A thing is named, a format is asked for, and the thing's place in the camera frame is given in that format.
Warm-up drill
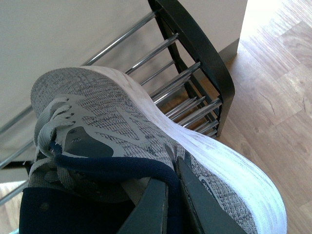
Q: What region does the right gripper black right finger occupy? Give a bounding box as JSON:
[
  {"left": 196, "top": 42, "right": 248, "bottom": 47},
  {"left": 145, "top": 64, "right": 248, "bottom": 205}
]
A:
[{"left": 176, "top": 157, "right": 245, "bottom": 234}]

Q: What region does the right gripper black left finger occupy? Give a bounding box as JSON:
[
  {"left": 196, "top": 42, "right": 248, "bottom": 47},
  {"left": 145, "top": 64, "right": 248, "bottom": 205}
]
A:
[{"left": 118, "top": 178, "right": 168, "bottom": 234}]

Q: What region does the grey sneaker with pull tab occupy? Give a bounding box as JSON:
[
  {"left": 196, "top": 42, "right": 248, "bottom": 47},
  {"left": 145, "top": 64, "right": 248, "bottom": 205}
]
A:
[{"left": 19, "top": 67, "right": 287, "bottom": 234}]

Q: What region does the black metal shoe rack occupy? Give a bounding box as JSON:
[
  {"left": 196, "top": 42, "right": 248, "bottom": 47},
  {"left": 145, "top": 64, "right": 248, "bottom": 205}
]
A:
[{"left": 1, "top": 0, "right": 234, "bottom": 207}]

